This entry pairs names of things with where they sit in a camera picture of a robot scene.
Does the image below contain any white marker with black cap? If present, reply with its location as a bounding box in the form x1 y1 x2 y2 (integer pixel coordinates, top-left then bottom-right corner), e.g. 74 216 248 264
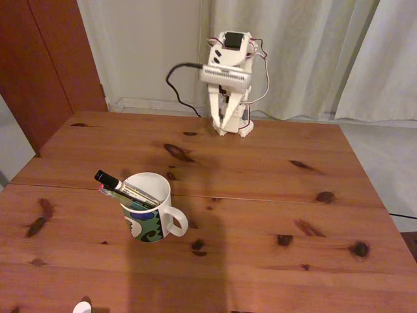
94 169 160 206

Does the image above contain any green mechanical pencil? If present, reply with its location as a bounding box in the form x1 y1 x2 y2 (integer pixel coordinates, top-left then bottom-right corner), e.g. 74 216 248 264
100 188 152 209

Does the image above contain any black pen with red end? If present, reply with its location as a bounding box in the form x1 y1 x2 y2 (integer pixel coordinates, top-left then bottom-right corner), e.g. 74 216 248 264
97 184 144 206

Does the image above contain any white curtain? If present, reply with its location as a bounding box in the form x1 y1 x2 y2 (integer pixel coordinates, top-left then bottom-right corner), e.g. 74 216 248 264
334 0 417 122
195 0 381 121

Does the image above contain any white mug with green pattern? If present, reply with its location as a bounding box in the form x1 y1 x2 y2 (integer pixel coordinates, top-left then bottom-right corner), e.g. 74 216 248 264
117 171 189 244

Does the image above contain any brown wooden cabinet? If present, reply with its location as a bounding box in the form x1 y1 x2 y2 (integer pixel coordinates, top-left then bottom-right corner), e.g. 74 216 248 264
0 0 108 157

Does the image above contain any silver camera box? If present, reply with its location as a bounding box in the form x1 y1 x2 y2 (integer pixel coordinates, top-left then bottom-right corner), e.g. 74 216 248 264
199 63 252 93

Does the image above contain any red white servo wire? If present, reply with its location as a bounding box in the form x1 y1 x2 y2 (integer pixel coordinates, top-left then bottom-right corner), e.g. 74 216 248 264
246 38 271 106

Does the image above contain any black camera cable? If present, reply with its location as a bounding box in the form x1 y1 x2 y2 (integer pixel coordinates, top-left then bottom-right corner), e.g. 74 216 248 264
165 62 205 117

